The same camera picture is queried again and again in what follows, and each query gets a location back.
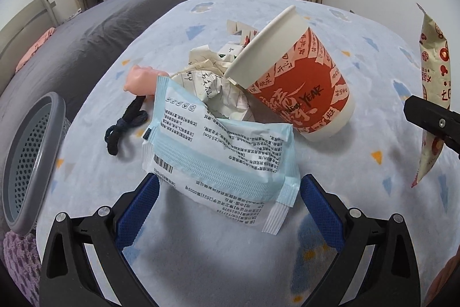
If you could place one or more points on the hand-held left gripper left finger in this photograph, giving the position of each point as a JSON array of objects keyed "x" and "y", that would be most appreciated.
[{"x": 138, "y": 213}]

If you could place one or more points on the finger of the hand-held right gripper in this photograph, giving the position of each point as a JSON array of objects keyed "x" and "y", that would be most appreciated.
[{"x": 431, "y": 116}]

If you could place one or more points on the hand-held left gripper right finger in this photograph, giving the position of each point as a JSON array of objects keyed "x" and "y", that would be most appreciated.
[{"x": 321, "y": 210}]

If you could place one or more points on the cream red printed snack packet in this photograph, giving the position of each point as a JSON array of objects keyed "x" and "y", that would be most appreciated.
[{"x": 433, "y": 51}]

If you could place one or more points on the white blue face mask packet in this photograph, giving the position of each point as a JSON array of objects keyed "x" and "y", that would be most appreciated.
[{"x": 215, "y": 163}]

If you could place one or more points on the grey perforated plastic basket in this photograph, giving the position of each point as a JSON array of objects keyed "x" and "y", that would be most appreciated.
[{"x": 32, "y": 156}]

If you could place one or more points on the red white paper cup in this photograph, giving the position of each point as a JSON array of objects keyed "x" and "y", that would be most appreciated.
[{"x": 298, "y": 87}]

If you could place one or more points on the white green carton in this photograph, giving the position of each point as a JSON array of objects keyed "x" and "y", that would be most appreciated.
[{"x": 226, "y": 53}]

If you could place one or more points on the purple fluffy blanket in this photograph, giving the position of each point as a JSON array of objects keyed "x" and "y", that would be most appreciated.
[{"x": 21, "y": 264}]

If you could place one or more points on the pink rubber toy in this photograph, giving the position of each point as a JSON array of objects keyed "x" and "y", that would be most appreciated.
[{"x": 140, "y": 80}]

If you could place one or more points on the crumpled lined paper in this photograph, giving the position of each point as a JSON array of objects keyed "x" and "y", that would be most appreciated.
[
  {"x": 222, "y": 94},
  {"x": 206, "y": 57}
]

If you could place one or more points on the white red printed carton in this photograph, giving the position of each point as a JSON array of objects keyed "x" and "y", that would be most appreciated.
[{"x": 248, "y": 37}]

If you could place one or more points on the bed with grey sheet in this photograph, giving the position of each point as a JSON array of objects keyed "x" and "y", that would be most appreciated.
[{"x": 90, "y": 30}]

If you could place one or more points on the pink pillow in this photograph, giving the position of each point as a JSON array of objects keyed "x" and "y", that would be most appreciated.
[{"x": 34, "y": 48}]

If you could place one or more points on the beige padded headboard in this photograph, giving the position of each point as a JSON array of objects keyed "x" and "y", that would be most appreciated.
[{"x": 28, "y": 19}]

